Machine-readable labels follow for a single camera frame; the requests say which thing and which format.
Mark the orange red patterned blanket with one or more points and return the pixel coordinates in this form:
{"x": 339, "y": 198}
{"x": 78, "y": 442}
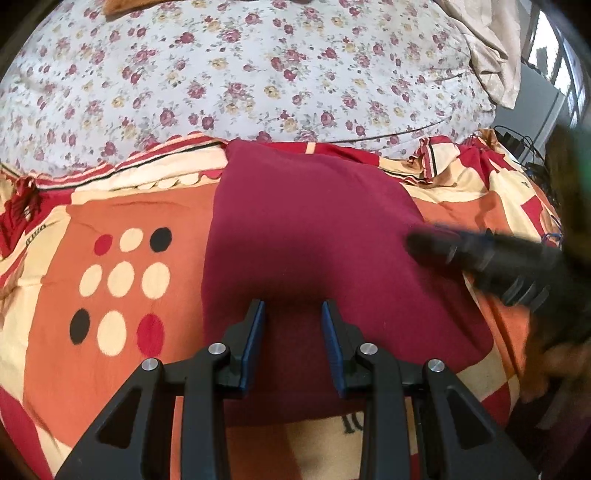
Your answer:
{"x": 103, "y": 268}

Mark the brown diamond pattern cushion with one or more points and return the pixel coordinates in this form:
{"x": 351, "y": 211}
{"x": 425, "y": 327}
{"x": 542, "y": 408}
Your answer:
{"x": 116, "y": 7}

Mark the white floral quilt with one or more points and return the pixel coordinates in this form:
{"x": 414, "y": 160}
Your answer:
{"x": 375, "y": 75}

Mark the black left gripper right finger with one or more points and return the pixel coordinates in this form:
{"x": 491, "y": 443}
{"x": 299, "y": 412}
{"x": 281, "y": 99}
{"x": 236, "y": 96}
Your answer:
{"x": 422, "y": 411}

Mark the beige crumpled sheet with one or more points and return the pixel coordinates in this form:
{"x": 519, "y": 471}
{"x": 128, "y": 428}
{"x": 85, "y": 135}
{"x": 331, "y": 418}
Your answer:
{"x": 492, "y": 30}

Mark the person's right hand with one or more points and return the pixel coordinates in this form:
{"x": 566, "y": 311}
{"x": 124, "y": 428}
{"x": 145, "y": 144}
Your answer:
{"x": 567, "y": 362}

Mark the window with frame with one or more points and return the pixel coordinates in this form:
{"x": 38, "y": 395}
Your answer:
{"x": 549, "y": 52}

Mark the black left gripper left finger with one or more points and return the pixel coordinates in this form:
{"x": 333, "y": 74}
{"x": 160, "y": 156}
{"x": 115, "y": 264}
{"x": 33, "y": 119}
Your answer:
{"x": 131, "y": 436}

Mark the dark red garment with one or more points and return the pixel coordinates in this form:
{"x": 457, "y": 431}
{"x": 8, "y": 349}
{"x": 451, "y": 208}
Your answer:
{"x": 295, "y": 230}

